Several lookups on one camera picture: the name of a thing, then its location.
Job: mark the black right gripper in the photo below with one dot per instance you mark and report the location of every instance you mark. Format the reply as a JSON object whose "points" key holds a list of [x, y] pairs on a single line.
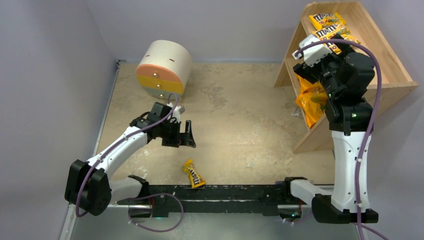
{"points": [[307, 71]]}

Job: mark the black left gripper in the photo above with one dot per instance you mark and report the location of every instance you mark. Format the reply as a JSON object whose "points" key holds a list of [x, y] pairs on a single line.
{"points": [[179, 133]]}

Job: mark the yellow candy pack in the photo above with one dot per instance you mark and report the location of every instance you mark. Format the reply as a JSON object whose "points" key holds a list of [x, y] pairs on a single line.
{"points": [[345, 45], [321, 20]]}

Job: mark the yellow candy pack horizontal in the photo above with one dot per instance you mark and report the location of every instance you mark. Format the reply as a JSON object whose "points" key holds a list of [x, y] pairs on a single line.
{"points": [[330, 31]]}

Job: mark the large orange candy bag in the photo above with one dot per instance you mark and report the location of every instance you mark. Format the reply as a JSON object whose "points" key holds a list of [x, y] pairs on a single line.
{"points": [[307, 87], [313, 104]]}

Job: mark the yellow M&M pack front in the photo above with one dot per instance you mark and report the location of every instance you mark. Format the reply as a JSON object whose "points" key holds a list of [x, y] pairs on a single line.
{"points": [[195, 179]]}

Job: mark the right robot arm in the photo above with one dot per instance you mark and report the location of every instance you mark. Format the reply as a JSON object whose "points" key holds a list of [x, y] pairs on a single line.
{"points": [[345, 78]]}

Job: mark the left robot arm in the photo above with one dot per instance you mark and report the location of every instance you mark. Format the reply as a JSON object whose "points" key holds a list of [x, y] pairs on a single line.
{"points": [[89, 186]]}

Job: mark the wooden shelf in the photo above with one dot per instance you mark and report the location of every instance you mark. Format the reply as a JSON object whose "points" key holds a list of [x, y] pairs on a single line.
{"points": [[396, 81]]}

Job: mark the round pastel drawer cabinet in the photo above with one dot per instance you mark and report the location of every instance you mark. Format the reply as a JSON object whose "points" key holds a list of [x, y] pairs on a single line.
{"points": [[164, 70]]}

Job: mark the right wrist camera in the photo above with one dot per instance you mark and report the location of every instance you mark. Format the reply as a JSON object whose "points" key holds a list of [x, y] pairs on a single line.
{"points": [[314, 54]]}

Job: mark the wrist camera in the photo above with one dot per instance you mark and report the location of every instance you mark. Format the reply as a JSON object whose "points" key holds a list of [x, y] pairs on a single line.
{"points": [[177, 112], [314, 54]]}

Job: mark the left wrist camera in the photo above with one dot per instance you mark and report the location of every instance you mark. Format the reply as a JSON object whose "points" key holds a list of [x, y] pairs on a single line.
{"points": [[177, 112]]}

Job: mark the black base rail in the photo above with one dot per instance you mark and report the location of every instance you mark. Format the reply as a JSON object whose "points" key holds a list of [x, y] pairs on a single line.
{"points": [[266, 199]]}

